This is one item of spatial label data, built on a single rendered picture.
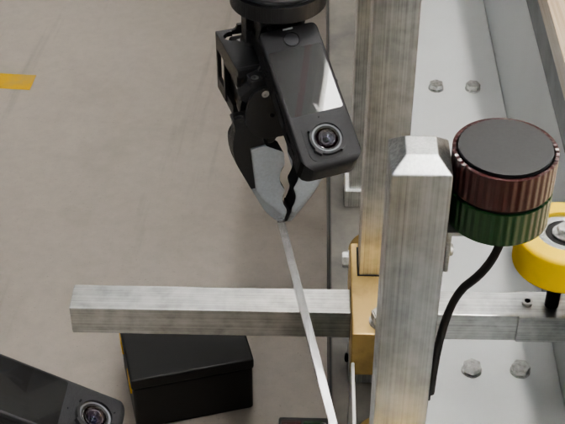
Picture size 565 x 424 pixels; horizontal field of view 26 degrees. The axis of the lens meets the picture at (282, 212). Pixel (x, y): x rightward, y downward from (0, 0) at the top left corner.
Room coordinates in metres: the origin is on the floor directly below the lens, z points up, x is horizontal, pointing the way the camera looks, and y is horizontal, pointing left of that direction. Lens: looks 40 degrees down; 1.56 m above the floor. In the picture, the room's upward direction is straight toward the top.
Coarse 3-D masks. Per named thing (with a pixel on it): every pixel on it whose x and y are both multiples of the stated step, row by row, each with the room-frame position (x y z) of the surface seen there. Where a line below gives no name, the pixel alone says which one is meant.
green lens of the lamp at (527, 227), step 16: (464, 208) 0.53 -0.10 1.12; (544, 208) 0.53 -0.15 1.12; (464, 224) 0.53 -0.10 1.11; (480, 224) 0.53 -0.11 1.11; (496, 224) 0.52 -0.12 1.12; (512, 224) 0.52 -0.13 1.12; (528, 224) 0.53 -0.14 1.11; (544, 224) 0.54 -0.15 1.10; (480, 240) 0.53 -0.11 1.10; (496, 240) 0.52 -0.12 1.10; (512, 240) 0.52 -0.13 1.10; (528, 240) 0.53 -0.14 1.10
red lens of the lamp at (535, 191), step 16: (464, 128) 0.57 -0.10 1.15; (464, 176) 0.54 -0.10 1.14; (480, 176) 0.53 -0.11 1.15; (544, 176) 0.53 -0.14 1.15; (464, 192) 0.53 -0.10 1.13; (480, 192) 0.53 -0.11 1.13; (496, 192) 0.52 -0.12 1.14; (512, 192) 0.52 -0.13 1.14; (528, 192) 0.52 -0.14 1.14; (544, 192) 0.53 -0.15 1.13; (496, 208) 0.52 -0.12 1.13; (512, 208) 0.52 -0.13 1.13; (528, 208) 0.53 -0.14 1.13
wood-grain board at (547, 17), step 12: (540, 0) 1.18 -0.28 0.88; (552, 0) 1.14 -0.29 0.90; (564, 0) 1.14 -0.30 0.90; (552, 12) 1.12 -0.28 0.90; (564, 12) 1.12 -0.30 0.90; (552, 24) 1.10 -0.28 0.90; (564, 24) 1.10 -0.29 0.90; (552, 36) 1.09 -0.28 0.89; (564, 36) 1.07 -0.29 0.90; (552, 48) 1.08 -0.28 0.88; (564, 48) 1.05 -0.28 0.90; (564, 60) 1.03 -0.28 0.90; (564, 72) 1.02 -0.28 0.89; (564, 84) 1.01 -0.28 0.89; (564, 96) 1.00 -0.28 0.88
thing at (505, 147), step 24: (504, 120) 0.58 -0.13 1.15; (456, 144) 0.56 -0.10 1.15; (480, 144) 0.56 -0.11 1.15; (504, 144) 0.56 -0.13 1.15; (528, 144) 0.56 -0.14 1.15; (552, 144) 0.56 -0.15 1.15; (480, 168) 0.53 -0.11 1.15; (504, 168) 0.53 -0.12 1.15; (528, 168) 0.53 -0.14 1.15; (432, 384) 0.56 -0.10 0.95
